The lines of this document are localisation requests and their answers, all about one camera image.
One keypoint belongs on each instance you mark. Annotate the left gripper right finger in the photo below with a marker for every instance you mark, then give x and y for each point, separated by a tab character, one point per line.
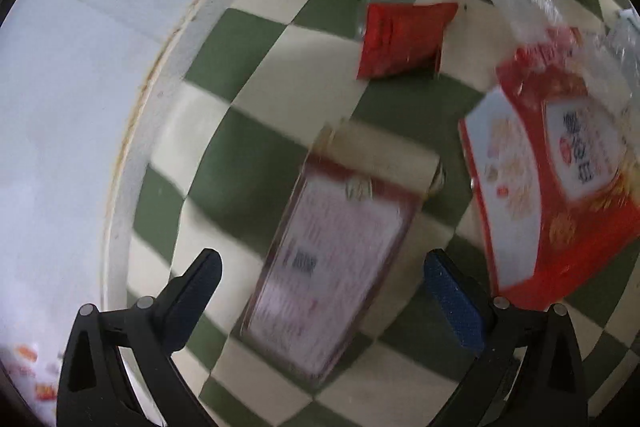
531	355

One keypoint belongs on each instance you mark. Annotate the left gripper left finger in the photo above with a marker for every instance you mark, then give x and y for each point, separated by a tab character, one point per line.
94	389

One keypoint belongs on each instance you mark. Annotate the red snack packet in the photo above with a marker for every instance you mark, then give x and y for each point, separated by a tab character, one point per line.
402	38

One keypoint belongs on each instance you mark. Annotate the red bordered white label package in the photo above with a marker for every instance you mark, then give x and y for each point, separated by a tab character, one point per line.
349	213

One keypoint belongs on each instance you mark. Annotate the large red white food bag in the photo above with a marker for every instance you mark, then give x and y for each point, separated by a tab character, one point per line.
555	179

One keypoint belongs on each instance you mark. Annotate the green white checkered tablecloth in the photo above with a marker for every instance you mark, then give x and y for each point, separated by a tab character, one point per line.
213	155

